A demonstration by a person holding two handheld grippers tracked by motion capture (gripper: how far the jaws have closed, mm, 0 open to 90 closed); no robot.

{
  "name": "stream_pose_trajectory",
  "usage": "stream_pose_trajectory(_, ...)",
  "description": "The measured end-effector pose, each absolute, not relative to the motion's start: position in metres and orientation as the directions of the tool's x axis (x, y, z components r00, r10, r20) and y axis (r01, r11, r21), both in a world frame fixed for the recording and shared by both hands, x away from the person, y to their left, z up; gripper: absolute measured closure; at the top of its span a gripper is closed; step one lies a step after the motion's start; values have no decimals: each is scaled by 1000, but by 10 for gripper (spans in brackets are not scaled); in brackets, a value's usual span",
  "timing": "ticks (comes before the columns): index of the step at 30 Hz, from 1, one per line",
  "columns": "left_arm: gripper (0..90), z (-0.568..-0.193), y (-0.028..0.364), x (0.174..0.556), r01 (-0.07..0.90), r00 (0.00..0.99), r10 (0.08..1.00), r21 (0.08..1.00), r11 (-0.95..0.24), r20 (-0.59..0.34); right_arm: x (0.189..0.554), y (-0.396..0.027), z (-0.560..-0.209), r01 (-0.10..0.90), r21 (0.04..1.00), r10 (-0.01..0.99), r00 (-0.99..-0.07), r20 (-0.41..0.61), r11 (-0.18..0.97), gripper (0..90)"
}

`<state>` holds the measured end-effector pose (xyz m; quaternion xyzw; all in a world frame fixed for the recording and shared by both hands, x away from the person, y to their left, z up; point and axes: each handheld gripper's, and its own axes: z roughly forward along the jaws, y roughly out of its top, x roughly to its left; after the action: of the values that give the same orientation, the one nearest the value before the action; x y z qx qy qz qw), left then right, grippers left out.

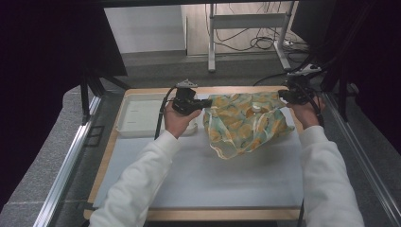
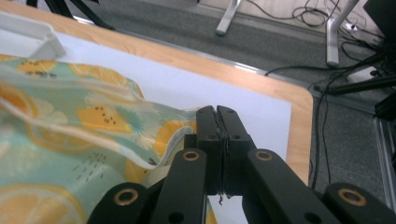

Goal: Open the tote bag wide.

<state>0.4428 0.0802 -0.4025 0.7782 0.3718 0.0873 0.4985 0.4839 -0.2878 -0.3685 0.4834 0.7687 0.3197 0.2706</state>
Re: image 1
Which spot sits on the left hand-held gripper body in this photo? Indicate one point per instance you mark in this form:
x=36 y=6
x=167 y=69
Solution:
x=184 y=99

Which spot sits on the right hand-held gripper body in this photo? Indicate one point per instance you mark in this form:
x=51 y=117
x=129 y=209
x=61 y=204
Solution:
x=299 y=90

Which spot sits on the green shirt with orange print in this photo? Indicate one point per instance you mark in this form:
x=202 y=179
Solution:
x=246 y=123

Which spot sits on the person's left hand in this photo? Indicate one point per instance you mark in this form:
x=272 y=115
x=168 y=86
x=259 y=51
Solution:
x=176 y=121

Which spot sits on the person's right hand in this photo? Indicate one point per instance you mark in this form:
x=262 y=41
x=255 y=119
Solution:
x=307 y=115

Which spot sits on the black metal stand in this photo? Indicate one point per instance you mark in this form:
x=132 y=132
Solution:
x=91 y=88
x=342 y=91

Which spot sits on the white plastic tray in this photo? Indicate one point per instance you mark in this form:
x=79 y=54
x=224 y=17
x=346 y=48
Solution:
x=138 y=115

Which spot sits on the white table mat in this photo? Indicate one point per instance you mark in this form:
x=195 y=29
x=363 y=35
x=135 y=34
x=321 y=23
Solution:
x=227 y=183

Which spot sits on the black curtain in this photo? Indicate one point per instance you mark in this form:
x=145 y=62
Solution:
x=41 y=63
x=375 y=63

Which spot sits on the white metal desk frame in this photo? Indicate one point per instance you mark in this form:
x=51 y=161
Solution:
x=246 y=20

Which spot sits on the aluminium rail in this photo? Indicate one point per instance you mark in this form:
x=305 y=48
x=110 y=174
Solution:
x=362 y=160
x=67 y=164

